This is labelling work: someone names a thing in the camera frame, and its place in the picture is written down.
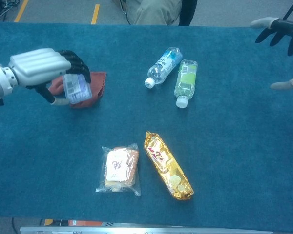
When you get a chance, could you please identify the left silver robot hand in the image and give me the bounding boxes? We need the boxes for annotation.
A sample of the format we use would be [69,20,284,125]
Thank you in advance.
[7,48,92,106]

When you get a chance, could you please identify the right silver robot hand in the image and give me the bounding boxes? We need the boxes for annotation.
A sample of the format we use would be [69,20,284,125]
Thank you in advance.
[250,17,293,90]

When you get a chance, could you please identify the clear plastic box purple label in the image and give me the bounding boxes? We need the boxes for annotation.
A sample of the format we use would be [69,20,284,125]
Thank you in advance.
[63,73,92,103]

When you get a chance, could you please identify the brown cloth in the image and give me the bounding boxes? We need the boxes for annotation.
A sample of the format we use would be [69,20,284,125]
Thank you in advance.
[46,71,108,109]

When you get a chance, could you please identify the bagged bread with white label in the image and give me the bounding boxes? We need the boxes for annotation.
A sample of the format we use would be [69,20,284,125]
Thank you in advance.
[95,143,142,197]

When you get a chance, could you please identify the gold foil biscuit packet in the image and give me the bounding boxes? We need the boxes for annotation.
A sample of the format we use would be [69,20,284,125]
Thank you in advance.
[143,131,195,201]

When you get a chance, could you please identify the black tripod stand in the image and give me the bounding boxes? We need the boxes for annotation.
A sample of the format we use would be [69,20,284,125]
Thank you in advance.
[282,0,293,21]

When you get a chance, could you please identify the bystander's dark-sleeved arm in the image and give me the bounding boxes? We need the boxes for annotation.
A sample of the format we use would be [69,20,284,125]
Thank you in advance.
[178,0,198,27]

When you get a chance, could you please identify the green-label clear water bottle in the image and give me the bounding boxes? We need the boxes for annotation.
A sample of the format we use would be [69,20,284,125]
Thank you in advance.
[173,59,198,108]

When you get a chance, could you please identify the blue-label clear water bottle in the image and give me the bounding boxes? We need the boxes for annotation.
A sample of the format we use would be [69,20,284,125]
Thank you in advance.
[144,47,183,89]

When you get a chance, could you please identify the bystander's khaki trousers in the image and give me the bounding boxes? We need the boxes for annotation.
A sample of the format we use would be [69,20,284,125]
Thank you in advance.
[126,0,183,26]

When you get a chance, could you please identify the teal table carpet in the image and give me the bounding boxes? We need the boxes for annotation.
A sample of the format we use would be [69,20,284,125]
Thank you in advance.
[0,21,293,232]

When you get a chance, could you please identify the orange base part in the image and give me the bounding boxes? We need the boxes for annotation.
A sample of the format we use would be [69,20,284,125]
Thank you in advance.
[40,218,103,227]

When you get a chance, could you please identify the tangle of floor cables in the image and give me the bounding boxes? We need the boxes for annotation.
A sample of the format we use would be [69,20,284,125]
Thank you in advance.
[0,0,20,21]

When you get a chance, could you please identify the aluminium rail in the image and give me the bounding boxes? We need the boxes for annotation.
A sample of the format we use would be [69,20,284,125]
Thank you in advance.
[20,226,274,234]

